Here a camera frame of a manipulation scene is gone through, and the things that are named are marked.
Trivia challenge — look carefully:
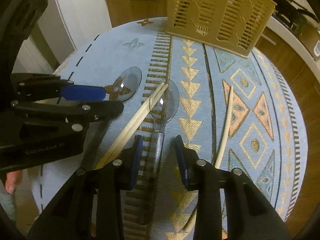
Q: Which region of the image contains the wooden chopstick pair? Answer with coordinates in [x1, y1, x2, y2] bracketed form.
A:
[100, 83, 169, 168]
[94, 82, 166, 170]

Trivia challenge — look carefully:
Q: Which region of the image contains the smoky spoon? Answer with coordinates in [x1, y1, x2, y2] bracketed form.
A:
[146, 80, 180, 182]
[104, 67, 142, 102]

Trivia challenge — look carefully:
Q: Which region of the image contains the person left hand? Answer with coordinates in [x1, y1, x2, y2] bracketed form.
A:
[5, 170, 23, 194]

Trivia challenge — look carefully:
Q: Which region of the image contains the blue patterned tablecloth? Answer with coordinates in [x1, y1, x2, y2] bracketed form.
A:
[31, 17, 309, 240]

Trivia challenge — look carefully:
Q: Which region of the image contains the beige plastic utensil basket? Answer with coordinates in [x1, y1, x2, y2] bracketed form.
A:
[166, 0, 276, 58]

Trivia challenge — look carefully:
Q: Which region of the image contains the brown rice cooker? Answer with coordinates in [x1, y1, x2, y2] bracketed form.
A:
[298, 21, 319, 62]

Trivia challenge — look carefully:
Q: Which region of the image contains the black wok with lid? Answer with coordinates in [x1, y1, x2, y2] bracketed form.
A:
[272, 0, 319, 30]

